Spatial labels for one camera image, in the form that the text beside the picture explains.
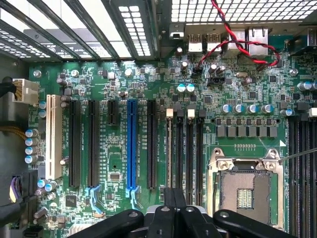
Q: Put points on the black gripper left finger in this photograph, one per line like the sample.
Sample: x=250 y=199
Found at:
x=161 y=223

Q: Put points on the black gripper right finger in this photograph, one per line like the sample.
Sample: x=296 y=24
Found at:
x=190 y=223

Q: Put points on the black RAM slot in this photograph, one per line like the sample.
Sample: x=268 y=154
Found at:
x=190 y=153
x=310 y=173
x=169 y=112
x=293 y=173
x=302 y=173
x=180 y=148
x=200 y=153

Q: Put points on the metal CPU socket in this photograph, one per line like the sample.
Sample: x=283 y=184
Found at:
x=245 y=183

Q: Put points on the long black expansion slot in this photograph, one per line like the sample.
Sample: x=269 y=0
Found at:
x=75 y=148
x=152 y=148
x=93 y=148

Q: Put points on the blue expansion slot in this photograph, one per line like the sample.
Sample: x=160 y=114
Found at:
x=131 y=148

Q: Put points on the silver finned heat sink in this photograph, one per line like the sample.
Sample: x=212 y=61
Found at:
x=78 y=231

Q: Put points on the green Dell motherboard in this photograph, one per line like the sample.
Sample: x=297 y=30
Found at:
x=116 y=148

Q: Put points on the short black expansion slot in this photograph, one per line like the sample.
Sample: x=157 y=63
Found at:
x=112 y=112

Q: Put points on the thin metal locking lever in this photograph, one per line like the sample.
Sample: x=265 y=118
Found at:
x=297 y=155

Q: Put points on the white expansion slot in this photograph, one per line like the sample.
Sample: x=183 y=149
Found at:
x=53 y=138

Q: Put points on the silver USB port block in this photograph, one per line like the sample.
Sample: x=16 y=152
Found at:
x=213 y=43
x=195 y=43

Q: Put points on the white power connector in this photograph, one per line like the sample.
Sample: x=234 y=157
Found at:
x=27 y=91

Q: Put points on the silver ethernet port block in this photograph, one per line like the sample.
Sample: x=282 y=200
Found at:
x=258 y=42

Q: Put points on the open grey PC case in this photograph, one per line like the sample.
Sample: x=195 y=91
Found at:
x=158 y=29

